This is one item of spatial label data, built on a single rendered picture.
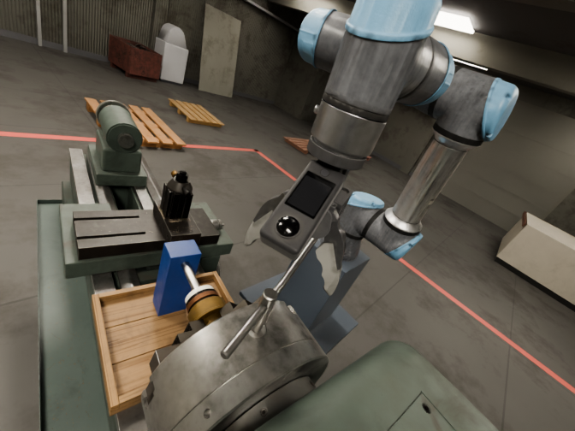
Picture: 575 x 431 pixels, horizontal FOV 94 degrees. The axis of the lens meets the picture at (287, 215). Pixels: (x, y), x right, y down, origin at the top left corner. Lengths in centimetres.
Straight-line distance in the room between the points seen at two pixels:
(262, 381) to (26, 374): 153
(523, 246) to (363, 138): 601
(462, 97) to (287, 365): 63
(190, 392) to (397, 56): 47
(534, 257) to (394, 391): 587
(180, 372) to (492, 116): 74
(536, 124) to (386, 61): 930
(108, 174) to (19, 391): 103
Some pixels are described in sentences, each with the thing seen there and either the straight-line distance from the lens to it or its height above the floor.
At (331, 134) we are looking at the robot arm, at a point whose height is 155.
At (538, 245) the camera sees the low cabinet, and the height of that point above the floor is 62.
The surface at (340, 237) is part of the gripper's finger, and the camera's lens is 34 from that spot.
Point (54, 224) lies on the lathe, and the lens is 174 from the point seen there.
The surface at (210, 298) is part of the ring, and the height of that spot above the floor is 112.
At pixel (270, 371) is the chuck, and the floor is 123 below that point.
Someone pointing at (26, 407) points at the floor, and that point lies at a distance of 180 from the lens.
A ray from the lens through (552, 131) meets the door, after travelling 955.
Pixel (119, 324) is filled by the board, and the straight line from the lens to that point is 88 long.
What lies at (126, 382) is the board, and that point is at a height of 88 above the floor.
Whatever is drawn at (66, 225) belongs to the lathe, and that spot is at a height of 93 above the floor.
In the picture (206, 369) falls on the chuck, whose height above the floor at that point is 120.
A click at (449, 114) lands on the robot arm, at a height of 164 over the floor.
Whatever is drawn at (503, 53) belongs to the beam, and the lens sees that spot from 675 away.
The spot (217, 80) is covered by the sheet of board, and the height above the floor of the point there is 36.
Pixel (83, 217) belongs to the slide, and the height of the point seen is 97.
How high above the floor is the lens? 160
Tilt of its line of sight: 28 degrees down
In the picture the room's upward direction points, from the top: 24 degrees clockwise
